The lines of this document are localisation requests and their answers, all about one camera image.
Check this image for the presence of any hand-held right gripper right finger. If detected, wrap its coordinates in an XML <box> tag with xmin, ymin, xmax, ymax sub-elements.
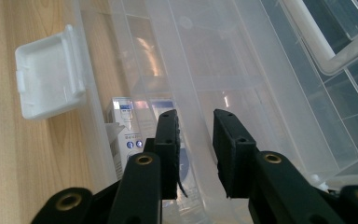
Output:
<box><xmin>212</xmin><ymin>108</ymin><xmax>259</xmax><ymax>200</ymax></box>

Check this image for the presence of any white plastic box latch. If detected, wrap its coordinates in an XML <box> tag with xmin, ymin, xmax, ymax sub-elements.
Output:
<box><xmin>14</xmin><ymin>23</ymin><xmax>89</xmax><ymax>121</ymax></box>

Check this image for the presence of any clear plastic storage box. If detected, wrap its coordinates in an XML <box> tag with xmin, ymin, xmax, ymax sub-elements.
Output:
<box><xmin>73</xmin><ymin>0</ymin><xmax>358</xmax><ymax>224</ymax></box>

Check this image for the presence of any white and blue carton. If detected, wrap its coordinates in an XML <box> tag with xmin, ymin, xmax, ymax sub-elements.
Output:
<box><xmin>104</xmin><ymin>96</ymin><xmax>201</xmax><ymax>222</ymax></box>

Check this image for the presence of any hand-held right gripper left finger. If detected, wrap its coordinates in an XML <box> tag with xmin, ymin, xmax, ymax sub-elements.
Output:
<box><xmin>143</xmin><ymin>108</ymin><xmax>189</xmax><ymax>201</ymax></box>

